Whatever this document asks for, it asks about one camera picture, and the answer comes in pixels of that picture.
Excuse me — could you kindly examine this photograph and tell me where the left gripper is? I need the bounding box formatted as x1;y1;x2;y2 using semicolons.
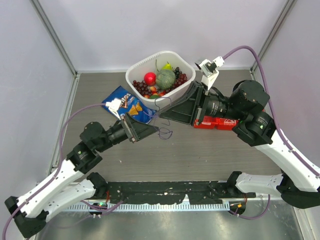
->
95;111;158;153

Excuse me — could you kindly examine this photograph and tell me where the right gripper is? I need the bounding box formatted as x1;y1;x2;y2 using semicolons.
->
159;80;245;127

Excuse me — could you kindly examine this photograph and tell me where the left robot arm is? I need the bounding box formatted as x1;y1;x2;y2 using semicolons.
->
4;114;159;239

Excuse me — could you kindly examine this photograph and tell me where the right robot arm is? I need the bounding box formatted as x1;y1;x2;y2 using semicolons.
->
159;80;320;209

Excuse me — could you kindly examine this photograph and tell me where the blue Doritos chip bag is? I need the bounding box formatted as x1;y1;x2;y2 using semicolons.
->
101;86;156;124

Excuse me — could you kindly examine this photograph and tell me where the red bin left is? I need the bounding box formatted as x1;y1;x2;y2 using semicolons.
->
193;116;218;130

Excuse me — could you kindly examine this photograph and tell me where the red bin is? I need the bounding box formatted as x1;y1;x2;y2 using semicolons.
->
216;118;238;131
193;116;218;130

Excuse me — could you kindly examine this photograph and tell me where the dark grape bunch right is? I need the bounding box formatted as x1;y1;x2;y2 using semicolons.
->
172;67;188;89

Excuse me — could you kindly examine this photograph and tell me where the green melon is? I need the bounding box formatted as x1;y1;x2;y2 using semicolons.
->
156;70;176;90

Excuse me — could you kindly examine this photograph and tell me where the white plastic basket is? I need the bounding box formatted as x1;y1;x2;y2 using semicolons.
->
125;50;196;110

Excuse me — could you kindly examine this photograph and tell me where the red bin middle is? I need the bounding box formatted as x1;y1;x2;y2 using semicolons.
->
216;118;238;131

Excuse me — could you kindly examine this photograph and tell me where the dark red grape bunch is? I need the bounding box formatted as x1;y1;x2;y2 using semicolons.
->
132;80;152;98

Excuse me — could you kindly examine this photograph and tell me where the yellow green pear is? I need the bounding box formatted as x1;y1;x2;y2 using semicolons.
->
161;62;173;71

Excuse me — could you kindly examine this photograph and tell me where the red apple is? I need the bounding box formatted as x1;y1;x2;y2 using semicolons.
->
143;72;157;86

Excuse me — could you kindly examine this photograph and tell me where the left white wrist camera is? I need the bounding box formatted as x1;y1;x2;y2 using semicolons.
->
104;98;122;120

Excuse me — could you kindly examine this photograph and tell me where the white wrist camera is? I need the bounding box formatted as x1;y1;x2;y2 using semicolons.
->
195;56;225;90
104;98;122;120

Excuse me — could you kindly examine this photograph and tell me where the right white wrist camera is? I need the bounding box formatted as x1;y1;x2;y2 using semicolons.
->
195;56;225;90

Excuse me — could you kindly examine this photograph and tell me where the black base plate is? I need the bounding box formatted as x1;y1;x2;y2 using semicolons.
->
86;179;257;205

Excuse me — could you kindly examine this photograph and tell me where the white slotted cable duct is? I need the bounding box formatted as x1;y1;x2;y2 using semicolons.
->
67;201;231;213

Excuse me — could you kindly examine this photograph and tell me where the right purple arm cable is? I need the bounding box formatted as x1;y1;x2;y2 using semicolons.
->
222;45;320;221

